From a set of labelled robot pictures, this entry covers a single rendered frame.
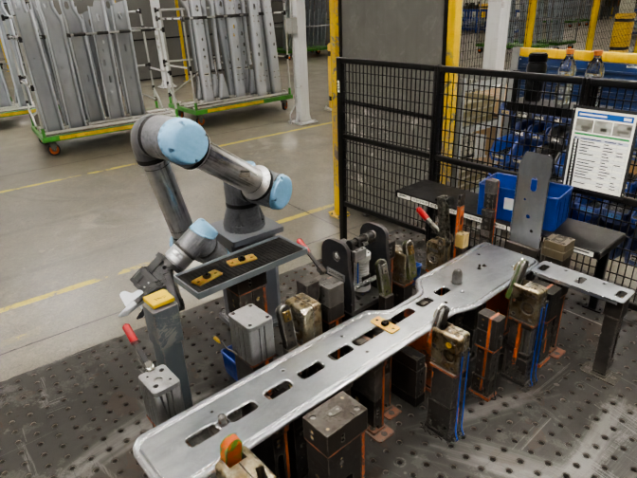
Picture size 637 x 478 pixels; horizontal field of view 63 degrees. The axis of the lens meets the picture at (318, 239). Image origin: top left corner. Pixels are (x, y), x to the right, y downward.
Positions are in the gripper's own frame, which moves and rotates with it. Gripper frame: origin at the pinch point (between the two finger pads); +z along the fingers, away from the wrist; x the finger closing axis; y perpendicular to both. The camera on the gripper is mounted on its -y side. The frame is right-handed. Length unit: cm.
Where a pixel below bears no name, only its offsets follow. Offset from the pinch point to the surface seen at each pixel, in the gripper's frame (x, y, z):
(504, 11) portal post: -306, 25, -392
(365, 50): -206, 69, -217
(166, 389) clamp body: 29.6, -25.6, -0.5
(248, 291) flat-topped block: 2.6, -20.4, -28.4
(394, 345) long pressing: 11, -60, -43
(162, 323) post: 16.7, -11.8, -8.2
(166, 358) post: 10.1, -17.3, -1.3
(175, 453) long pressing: 37, -37, 6
